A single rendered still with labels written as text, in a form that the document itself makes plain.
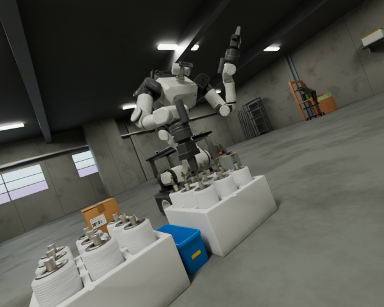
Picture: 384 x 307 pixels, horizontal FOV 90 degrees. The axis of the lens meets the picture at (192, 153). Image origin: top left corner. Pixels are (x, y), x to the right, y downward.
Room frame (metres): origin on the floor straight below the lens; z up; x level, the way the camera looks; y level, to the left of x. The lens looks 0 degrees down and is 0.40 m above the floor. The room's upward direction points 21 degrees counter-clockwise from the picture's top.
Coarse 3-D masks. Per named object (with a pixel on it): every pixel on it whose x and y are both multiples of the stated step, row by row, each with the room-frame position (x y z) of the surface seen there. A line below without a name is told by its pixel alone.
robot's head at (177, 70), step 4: (172, 64) 1.19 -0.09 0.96; (176, 64) 1.18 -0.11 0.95; (172, 68) 1.18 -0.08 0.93; (176, 68) 1.18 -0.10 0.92; (180, 68) 1.19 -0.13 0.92; (184, 68) 1.20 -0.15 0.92; (188, 68) 1.20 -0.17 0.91; (172, 72) 1.19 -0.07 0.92; (176, 72) 1.19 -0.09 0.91; (180, 72) 1.21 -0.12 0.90; (184, 72) 1.21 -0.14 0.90; (188, 72) 1.21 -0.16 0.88; (176, 76) 1.24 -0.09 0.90; (180, 76) 1.23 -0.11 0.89
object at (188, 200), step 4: (180, 192) 0.91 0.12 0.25; (184, 192) 0.88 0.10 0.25; (188, 192) 0.87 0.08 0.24; (192, 192) 0.87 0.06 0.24; (180, 196) 0.90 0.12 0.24; (184, 196) 0.88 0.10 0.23; (188, 196) 0.87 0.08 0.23; (192, 196) 0.87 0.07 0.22; (184, 200) 0.89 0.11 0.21; (188, 200) 0.87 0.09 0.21; (192, 200) 0.87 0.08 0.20; (184, 204) 0.90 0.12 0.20; (188, 204) 0.88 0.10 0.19; (192, 204) 0.87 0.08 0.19; (196, 204) 0.87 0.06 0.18
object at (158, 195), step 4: (208, 168) 1.57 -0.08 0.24; (160, 172) 1.84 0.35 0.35; (164, 172) 1.78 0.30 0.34; (160, 176) 1.79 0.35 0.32; (160, 180) 1.80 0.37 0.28; (188, 180) 1.92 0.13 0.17; (160, 184) 1.83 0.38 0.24; (180, 184) 1.88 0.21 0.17; (164, 188) 1.81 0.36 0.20; (168, 188) 1.78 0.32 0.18; (172, 188) 1.38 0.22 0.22; (160, 192) 1.82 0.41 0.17; (164, 192) 1.73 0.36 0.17; (168, 192) 1.38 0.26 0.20; (156, 196) 1.70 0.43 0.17; (160, 196) 1.61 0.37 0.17; (164, 196) 1.54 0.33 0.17; (156, 200) 1.63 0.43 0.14; (160, 200) 1.55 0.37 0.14; (160, 204) 1.57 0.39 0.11; (160, 208) 1.60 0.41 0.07
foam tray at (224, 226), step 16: (256, 176) 0.97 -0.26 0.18; (240, 192) 0.83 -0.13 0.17; (256, 192) 0.88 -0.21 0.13; (176, 208) 0.95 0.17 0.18; (192, 208) 0.84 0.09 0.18; (208, 208) 0.75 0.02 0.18; (224, 208) 0.76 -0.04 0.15; (240, 208) 0.81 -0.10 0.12; (256, 208) 0.86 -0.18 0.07; (272, 208) 0.91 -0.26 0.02; (176, 224) 0.96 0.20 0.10; (192, 224) 0.83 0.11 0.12; (208, 224) 0.73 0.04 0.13; (224, 224) 0.75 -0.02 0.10; (240, 224) 0.79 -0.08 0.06; (256, 224) 0.84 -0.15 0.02; (208, 240) 0.76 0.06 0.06; (224, 240) 0.73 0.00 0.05; (240, 240) 0.77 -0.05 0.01; (224, 256) 0.72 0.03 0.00
